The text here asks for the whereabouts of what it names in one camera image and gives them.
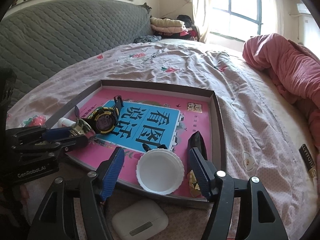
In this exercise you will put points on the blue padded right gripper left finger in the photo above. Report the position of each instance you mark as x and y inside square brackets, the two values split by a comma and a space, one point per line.
[108, 173]

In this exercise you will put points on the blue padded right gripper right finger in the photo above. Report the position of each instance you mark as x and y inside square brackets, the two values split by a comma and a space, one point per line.
[207, 179]

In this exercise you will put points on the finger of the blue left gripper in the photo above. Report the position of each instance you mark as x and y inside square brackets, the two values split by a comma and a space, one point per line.
[56, 134]

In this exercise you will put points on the small white tube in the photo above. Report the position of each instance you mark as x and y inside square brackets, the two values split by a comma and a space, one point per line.
[64, 122]

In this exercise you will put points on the black and gold lipstick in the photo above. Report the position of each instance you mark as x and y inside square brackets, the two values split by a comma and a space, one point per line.
[195, 141]

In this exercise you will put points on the white plastic lid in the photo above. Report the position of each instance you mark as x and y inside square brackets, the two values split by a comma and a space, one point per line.
[160, 171]

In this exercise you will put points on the black yellow digital watch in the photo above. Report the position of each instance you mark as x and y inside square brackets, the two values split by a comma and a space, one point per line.
[103, 120]

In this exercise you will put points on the white earbuds case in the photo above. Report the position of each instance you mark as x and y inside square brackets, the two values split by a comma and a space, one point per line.
[142, 220]

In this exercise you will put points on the pink and blue book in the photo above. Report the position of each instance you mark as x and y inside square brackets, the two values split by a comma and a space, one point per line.
[146, 119]

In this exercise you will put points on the pink floral bed sheet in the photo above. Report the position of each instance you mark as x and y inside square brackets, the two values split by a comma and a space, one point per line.
[263, 131]

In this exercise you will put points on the grey quilted headboard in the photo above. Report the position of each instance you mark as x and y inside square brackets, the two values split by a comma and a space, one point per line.
[39, 41]

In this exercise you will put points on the black gold lipstick box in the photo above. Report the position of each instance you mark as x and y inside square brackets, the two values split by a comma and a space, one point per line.
[308, 161]

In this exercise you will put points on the pink rolled blanket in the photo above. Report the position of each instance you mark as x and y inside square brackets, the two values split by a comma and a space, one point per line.
[293, 69]

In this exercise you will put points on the folded clothes pile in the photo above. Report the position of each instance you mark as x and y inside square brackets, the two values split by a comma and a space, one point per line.
[180, 28]

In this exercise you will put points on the blue framed window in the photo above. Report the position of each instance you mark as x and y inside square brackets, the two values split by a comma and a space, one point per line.
[237, 19]

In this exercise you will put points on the cream curtain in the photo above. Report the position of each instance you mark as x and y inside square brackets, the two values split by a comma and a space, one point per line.
[202, 16]

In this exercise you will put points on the white air conditioner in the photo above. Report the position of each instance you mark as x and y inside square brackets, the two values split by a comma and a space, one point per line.
[302, 9]

